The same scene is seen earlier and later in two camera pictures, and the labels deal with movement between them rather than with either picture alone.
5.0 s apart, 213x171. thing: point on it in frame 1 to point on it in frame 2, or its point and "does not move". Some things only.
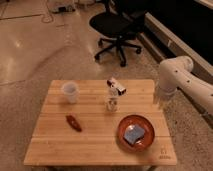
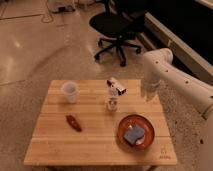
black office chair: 118,27 does not move
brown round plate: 142,143 does not move
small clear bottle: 112,104 does not move
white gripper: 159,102 to 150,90
